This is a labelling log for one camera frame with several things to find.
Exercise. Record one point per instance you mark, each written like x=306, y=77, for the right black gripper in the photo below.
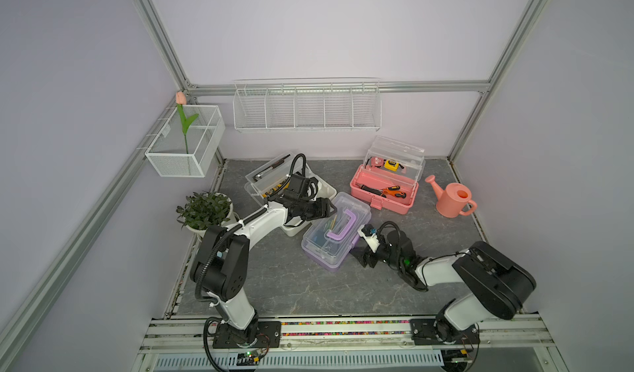
x=360, y=256

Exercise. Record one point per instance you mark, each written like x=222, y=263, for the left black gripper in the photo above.
x=322, y=209

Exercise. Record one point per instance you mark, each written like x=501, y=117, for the purple clear-lid toolbox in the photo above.
x=328, y=241

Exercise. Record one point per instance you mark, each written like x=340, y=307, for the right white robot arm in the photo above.
x=497, y=286

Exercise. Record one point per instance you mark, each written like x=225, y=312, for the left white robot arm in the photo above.
x=221, y=265

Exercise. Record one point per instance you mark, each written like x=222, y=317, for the white open toolbox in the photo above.
x=296, y=163

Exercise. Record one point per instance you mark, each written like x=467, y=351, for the orange black screwdriver pink box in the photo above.
x=394, y=191

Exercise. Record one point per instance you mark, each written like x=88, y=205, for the black yellow screwdriver pink box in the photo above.
x=371, y=190

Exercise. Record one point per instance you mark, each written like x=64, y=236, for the pink open toolbox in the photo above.
x=412, y=160

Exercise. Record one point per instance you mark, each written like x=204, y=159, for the pink watering can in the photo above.
x=454, y=200

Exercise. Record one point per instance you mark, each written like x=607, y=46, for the yellow tape measure pink box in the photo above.
x=392, y=165

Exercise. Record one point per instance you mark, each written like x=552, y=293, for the green potted plant white pot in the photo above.
x=203, y=210

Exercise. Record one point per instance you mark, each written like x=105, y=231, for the pink artificial tulip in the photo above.
x=186, y=121

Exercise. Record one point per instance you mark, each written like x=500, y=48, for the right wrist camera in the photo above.
x=369, y=234

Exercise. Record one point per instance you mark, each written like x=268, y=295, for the red-black handled metal tool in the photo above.
x=272, y=166

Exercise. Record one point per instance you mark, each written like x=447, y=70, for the white wire wall shelf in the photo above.
x=335, y=104

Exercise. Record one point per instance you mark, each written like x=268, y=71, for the white mesh wall basket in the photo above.
x=167, y=153

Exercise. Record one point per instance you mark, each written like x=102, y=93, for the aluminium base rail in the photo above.
x=354, y=344

